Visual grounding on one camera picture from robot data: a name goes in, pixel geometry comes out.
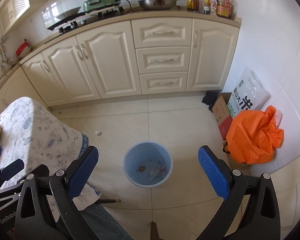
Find blue plastic trash bin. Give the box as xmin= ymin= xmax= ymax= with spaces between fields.
xmin=123 ymin=141 xmax=173 ymax=188

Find cream lower kitchen cabinets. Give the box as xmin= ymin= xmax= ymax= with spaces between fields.
xmin=0 ymin=15 xmax=241 ymax=111

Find round table floral tablecloth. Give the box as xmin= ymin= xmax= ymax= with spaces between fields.
xmin=0 ymin=96 xmax=102 ymax=221

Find orange plastic bag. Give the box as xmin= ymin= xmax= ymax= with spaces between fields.
xmin=223 ymin=106 xmax=284 ymax=165

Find brown cardboard box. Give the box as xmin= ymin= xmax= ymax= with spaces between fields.
xmin=212 ymin=93 xmax=232 ymax=140

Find dark cloth on floor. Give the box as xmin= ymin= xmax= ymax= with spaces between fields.
xmin=202 ymin=91 xmax=219 ymax=112

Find white rice bag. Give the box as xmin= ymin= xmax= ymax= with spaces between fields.
xmin=227 ymin=67 xmax=270 ymax=118

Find red lidded bowl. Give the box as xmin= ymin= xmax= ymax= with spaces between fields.
xmin=15 ymin=39 xmax=32 ymax=59

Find black gas stove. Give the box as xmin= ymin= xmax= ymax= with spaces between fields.
xmin=47 ymin=6 xmax=126 ymax=35

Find cream upper left cabinets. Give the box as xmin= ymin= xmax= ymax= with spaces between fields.
xmin=0 ymin=0 xmax=30 ymax=35

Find group of condiment bottles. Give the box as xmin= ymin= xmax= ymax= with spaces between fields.
xmin=203 ymin=0 xmax=232 ymax=19

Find green electric cooker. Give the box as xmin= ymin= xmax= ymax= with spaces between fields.
xmin=83 ymin=0 xmax=121 ymax=12

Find steel wok with handle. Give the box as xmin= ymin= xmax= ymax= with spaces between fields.
xmin=138 ymin=0 xmax=181 ymax=10

